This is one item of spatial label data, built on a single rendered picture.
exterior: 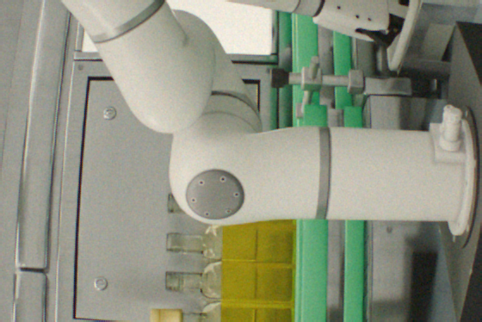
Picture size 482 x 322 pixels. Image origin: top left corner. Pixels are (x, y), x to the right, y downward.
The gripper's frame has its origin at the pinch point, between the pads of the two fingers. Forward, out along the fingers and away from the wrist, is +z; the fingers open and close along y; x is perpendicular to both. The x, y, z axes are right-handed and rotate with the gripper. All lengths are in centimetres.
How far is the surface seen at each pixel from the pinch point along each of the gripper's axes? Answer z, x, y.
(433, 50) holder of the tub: 1.0, 2.4, 7.0
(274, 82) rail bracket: -18.6, -7.5, 11.2
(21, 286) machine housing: -47, -45, 33
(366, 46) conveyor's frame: -2.5, -13.1, -0.2
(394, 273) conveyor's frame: -3.4, -3.6, 37.1
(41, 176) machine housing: -45, -44, 15
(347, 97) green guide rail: -4.8, -15.6, 7.5
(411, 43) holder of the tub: -2.8, 3.3, 7.2
